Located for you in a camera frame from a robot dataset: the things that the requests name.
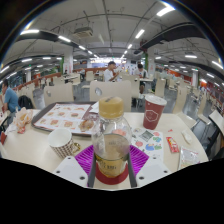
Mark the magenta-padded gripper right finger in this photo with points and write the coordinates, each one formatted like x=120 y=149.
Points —
x=153 y=171

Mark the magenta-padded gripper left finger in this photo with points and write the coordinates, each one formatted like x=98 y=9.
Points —
x=71 y=171

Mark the clear bottle with tan cap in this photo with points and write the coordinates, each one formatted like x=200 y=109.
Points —
x=111 y=146

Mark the brown patterned white mug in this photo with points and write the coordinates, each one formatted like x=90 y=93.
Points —
x=61 y=143

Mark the colourful sticker sheet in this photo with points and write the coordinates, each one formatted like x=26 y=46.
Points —
x=150 y=141

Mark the red sauce packet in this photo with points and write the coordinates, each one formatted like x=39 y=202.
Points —
x=172 y=144

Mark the clear plastic bag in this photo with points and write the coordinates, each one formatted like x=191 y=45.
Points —
x=189 y=156

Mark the white sauce packet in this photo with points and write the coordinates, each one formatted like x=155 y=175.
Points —
x=187 y=136

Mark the fried food piece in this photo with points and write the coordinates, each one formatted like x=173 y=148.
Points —
x=86 y=125

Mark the red paper cup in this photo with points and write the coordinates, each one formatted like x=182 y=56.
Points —
x=153 y=115

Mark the dark brown food tray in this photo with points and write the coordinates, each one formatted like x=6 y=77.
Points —
x=37 y=118

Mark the crumpled white napkin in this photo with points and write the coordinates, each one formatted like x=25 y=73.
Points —
x=95 y=107

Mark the paper food wrapper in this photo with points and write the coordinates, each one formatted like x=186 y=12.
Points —
x=23 y=120

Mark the group of beige chairs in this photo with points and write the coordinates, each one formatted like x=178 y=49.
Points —
x=181 y=100

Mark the small red box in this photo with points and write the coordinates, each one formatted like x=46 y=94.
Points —
x=2 y=137

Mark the beige dining chair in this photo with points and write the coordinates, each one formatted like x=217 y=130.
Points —
x=58 y=94
x=113 y=88

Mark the beige cafeteria table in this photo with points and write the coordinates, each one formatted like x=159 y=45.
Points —
x=216 y=118

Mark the black backpack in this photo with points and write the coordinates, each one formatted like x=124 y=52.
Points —
x=25 y=101

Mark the person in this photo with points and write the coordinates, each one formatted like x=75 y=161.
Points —
x=109 y=74
x=141 y=73
x=10 y=98

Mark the ceiling lights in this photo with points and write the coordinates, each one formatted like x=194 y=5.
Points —
x=140 y=33

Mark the ceiling air conditioner unit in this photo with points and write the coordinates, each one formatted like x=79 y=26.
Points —
x=83 y=32

